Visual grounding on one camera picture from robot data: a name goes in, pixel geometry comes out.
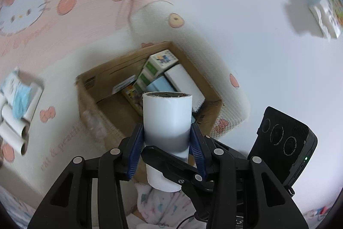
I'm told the white ribbed pack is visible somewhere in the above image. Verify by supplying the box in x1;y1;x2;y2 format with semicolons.
164;64;205;113

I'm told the cream carton with blue print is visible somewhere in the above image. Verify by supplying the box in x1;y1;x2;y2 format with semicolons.
145;50;179;76

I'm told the blue face mask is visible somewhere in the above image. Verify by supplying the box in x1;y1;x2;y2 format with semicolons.
1;71;35;119

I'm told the flat white packet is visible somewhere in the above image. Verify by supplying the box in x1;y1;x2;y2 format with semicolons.
112;75;137;95

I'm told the colourful printed paper pack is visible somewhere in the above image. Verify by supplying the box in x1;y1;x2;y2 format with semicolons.
308;0;343;39

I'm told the colourful printed small box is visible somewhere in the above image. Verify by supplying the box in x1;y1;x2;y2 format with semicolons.
121;83;144;116

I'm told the light blue box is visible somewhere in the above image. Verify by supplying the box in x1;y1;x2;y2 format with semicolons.
146;76;175;93

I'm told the thin black cable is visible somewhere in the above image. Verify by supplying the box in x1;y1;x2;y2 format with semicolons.
175;214;197;229

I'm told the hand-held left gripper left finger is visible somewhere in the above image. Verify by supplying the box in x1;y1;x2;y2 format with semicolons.
27;123;145;229

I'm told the pile of paper tubes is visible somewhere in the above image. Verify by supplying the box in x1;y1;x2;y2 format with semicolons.
0;79;45;156

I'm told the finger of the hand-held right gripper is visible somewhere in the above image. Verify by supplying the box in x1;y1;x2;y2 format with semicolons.
141;145;215;219

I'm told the white cardboard tube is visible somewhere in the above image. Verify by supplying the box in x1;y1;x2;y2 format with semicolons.
142;92;193;193

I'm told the brown cardboard box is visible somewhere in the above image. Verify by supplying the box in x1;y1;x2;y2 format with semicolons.
75;41;224;184

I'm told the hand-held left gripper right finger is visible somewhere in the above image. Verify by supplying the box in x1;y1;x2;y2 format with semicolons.
190;124;308;229

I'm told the pink and white printed mat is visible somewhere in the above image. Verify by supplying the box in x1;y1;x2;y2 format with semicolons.
0;0;252;208

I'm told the green and white carton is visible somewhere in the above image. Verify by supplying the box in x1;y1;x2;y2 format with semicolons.
134;69;154;95

